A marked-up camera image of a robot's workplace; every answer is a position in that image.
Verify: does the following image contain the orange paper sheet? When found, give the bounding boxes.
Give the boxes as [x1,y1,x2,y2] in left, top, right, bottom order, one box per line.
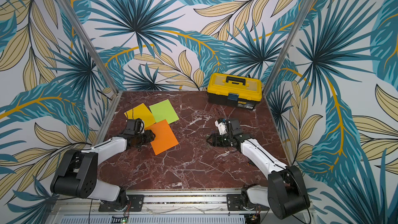
[146,120,179,156]

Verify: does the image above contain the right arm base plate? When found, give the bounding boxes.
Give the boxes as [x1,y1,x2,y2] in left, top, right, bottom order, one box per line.
[227,194,269,211]

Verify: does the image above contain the green paper sheet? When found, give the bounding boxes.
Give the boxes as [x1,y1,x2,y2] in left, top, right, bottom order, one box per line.
[149,100,179,124]

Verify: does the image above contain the aluminium front rail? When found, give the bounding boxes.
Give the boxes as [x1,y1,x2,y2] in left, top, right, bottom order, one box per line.
[46,189,316,217]

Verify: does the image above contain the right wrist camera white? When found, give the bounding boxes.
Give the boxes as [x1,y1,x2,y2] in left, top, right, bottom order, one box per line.
[215,118,228,135]

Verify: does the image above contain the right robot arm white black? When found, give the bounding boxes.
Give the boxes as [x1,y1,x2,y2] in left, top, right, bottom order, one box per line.
[206,118,311,219]

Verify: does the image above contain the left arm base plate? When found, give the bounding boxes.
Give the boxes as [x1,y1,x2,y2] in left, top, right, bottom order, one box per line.
[98,195,144,212]

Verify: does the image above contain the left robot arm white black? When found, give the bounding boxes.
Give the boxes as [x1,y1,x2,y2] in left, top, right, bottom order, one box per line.
[50,119,156,205]

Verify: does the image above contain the yellow paper sheet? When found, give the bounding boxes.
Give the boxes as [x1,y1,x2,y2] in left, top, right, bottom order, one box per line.
[124,103,156,128]

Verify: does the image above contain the yellow black toolbox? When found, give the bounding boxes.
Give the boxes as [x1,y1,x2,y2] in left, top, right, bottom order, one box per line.
[207,73,262,111]

